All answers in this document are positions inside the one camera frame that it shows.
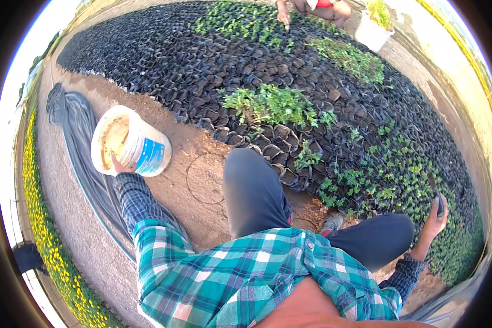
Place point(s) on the person's left hand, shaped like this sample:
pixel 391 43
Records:
pixel 122 167

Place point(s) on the person's right hand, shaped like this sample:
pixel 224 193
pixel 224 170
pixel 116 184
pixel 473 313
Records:
pixel 433 221

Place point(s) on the person's left fingers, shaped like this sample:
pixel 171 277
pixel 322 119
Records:
pixel 130 167

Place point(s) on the person's left thumb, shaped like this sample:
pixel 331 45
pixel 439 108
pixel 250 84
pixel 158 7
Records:
pixel 114 160

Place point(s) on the person's right fingers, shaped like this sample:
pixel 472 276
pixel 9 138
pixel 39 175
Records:
pixel 445 207

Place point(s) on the dark planting stick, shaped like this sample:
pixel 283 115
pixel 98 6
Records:
pixel 440 205

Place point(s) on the white bucket with blue label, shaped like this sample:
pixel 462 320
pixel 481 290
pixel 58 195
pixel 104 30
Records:
pixel 141 143

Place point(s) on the black plastic sheet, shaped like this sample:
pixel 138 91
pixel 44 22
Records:
pixel 79 131

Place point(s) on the patch of green seedlings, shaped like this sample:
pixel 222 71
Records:
pixel 270 104
pixel 246 20
pixel 397 176
pixel 350 59

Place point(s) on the row of yellow flowers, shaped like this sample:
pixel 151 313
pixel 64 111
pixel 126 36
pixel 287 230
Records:
pixel 51 246

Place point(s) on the bed of black nursery bags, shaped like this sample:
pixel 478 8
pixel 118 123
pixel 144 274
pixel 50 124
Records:
pixel 188 61

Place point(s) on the person's legs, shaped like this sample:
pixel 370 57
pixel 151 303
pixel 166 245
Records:
pixel 250 192

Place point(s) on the black angular object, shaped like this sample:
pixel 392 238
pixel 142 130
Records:
pixel 28 257

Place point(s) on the person's body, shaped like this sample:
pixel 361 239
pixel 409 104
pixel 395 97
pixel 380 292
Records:
pixel 246 278

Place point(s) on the white bucket with green plants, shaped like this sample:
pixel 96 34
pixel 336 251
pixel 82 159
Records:
pixel 371 30

